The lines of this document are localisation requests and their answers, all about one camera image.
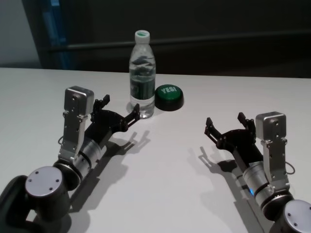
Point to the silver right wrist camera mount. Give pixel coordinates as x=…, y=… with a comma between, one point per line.
x=272, y=126

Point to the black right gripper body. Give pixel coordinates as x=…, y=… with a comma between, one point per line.
x=240, y=143

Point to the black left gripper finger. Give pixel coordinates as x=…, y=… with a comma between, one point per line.
x=98, y=106
x=131, y=119

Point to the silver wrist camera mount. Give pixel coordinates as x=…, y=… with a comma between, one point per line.
x=75, y=109
x=272, y=126

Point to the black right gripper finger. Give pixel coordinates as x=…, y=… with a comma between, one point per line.
x=249, y=125
x=213, y=133

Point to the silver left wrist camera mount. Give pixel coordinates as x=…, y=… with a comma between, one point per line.
x=75, y=109

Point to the blue window frame strip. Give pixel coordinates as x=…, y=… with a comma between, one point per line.
x=60, y=36

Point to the clear water bottle green label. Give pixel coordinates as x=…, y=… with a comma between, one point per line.
x=143, y=85

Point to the grey wall handrail bar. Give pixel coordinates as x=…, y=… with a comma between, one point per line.
x=102, y=46

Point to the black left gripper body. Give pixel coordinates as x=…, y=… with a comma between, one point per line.
x=107, y=123

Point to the green YES push button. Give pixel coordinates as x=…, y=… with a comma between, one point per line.
x=170, y=97

